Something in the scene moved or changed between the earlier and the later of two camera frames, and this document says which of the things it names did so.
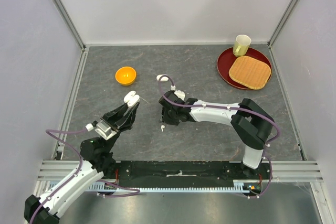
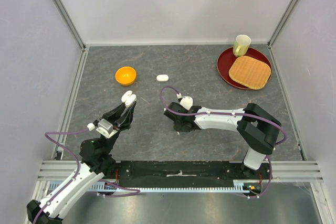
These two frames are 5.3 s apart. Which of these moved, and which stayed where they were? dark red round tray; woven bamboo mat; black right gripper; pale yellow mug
Moved: black right gripper
Stayed: dark red round tray; woven bamboo mat; pale yellow mug
